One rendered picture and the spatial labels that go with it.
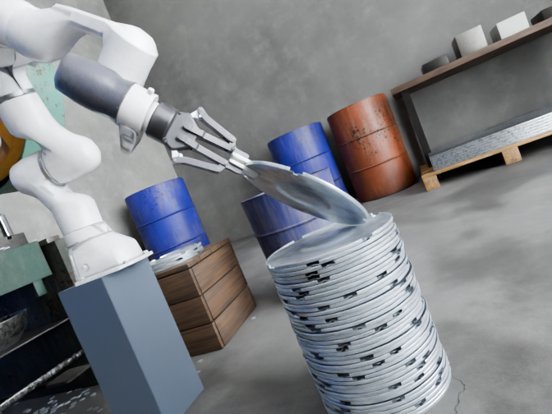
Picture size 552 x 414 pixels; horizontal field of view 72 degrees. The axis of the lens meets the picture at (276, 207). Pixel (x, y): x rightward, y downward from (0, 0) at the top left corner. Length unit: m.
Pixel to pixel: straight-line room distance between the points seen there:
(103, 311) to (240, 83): 3.74
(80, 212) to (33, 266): 0.61
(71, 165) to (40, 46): 0.32
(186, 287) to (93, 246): 0.47
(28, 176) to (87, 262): 0.28
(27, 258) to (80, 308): 0.60
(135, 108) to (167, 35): 4.38
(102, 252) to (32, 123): 0.38
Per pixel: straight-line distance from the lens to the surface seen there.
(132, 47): 0.85
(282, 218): 1.50
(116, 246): 1.12
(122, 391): 1.24
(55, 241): 1.75
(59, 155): 1.18
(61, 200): 1.19
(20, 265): 1.73
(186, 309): 1.54
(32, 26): 1.01
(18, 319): 1.79
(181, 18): 5.06
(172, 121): 0.77
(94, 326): 1.19
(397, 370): 0.80
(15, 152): 2.00
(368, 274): 0.73
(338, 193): 0.71
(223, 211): 4.80
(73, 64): 0.81
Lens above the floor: 0.51
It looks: 4 degrees down
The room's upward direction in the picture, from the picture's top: 22 degrees counter-clockwise
